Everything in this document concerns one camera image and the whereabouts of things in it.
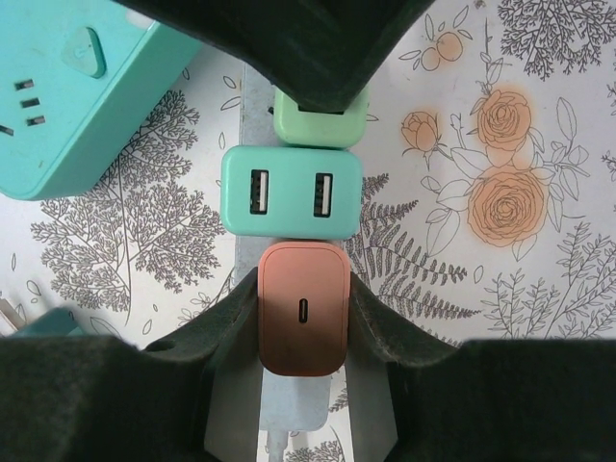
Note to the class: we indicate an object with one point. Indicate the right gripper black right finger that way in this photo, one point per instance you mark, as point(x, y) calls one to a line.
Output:
point(481, 399)

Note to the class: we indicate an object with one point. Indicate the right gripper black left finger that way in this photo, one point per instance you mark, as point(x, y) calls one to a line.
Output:
point(96, 399)

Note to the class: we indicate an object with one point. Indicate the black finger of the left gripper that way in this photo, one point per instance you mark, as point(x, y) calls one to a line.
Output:
point(298, 43)

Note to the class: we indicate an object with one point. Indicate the light green charger plug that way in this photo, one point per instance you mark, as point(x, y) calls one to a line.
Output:
point(317, 130)

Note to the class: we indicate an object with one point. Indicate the grey-blue power strip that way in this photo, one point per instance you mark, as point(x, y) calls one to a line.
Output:
point(251, 125)

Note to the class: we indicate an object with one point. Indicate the floral printed tablecloth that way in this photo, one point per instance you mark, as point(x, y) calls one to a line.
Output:
point(481, 289)

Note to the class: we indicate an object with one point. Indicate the teal triangular power strip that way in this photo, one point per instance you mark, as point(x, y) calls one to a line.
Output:
point(48, 144)

